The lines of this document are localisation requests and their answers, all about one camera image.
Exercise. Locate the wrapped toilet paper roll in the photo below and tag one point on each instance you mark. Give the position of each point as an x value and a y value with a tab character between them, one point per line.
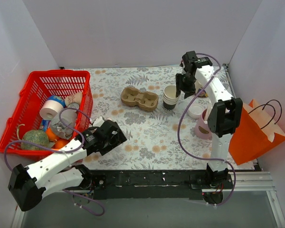
199	87

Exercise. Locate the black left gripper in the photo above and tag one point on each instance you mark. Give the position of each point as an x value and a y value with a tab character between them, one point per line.
118	137

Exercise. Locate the stack of white lids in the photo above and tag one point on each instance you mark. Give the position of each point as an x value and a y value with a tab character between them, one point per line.
195	110

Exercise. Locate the brown cardboard cup carrier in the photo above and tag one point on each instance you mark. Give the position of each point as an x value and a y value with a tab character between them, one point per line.
146	101

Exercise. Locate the orange paper bag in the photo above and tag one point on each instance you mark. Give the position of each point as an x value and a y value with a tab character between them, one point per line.
257	133

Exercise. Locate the pink straw holder cup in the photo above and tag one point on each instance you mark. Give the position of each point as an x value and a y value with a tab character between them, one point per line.
201	128

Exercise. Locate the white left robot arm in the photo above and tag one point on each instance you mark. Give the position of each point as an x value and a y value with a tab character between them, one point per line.
29	185

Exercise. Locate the stack of paper cups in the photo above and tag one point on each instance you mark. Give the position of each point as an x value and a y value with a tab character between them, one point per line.
169	97

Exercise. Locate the floral table mat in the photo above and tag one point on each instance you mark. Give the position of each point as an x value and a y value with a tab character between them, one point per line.
157	140

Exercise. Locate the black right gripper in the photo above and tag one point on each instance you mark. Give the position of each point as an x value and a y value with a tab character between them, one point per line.
183	83

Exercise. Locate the beige patterned cup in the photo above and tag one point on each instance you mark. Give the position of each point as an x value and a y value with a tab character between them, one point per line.
75	98

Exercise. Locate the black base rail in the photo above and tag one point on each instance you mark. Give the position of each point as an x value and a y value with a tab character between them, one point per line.
150	184

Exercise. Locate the crumpled grey paper bag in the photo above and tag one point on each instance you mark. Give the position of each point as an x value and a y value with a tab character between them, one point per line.
62	125

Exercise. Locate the white tape roll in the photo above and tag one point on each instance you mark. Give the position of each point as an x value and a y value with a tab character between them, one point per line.
50	109

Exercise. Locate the red plastic basket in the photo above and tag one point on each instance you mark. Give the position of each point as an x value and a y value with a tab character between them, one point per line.
43	96

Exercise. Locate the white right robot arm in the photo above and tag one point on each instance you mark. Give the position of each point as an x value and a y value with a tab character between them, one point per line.
225	114

